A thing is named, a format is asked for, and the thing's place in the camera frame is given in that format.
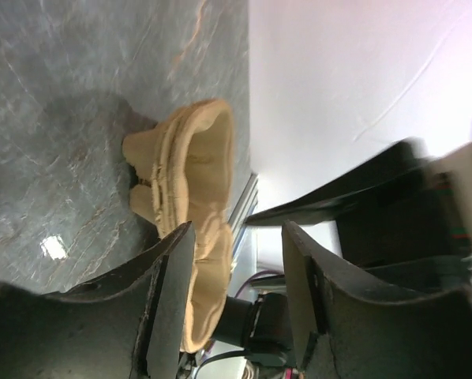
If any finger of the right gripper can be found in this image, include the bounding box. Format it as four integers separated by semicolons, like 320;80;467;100
245;140;419;227

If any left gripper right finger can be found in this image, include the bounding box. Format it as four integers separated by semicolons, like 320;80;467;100
282;222;472;378

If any cardboard cup carrier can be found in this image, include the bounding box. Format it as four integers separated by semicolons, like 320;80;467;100
122;99;234;353

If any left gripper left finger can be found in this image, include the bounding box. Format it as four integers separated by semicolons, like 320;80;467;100
0;223;195;378

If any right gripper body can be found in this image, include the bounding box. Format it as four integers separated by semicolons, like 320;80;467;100
336;142;472;268

